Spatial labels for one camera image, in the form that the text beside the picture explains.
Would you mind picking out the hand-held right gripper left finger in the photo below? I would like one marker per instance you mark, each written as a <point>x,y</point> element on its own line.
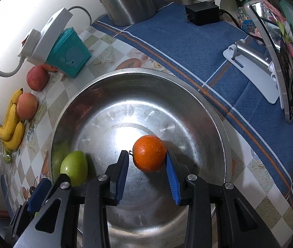
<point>120,180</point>

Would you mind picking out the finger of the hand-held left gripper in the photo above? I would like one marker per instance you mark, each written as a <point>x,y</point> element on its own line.
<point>38,195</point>

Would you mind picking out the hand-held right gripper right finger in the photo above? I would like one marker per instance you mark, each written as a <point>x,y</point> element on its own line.
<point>172,183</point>

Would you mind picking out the orange tangerine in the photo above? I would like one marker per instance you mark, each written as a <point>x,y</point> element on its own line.
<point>149,153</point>

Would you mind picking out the large stainless steel bowl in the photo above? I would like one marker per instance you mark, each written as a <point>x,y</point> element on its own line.
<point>136,113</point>

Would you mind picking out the large green fruit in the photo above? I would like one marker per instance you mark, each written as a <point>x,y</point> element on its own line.
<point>74,166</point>

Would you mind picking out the small green fruit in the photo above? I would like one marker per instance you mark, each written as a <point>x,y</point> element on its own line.
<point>7,159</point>

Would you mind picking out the clear plastic bag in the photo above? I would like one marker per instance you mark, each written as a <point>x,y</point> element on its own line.
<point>3,149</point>

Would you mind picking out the yellow banana bunch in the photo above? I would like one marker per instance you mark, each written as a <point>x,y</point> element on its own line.
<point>11,131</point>

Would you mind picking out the red apple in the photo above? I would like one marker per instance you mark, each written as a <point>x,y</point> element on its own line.
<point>49,68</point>
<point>37,78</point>
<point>26,106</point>

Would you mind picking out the printed checkered tablecloth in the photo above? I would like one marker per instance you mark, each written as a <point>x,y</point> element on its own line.
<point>105,56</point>

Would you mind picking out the blue checked cloth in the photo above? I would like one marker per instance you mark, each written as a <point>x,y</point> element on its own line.
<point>187,56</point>

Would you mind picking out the teal plastic box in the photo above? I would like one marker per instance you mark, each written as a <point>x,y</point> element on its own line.
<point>69,54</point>

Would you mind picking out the white tablet stand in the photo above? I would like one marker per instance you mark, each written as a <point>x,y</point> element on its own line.
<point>252,67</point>

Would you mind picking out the white power strip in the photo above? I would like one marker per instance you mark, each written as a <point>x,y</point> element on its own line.
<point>51,31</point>

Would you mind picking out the black power adapter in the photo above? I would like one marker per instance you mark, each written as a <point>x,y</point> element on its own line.
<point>203,14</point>

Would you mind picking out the stainless steel kettle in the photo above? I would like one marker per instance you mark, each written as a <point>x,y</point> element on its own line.
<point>125,2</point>

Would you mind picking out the colourful snack packet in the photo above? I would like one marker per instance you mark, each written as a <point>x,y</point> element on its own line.
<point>245,20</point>

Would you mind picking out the tablet with white frame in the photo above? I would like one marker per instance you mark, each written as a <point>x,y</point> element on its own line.
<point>283,64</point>

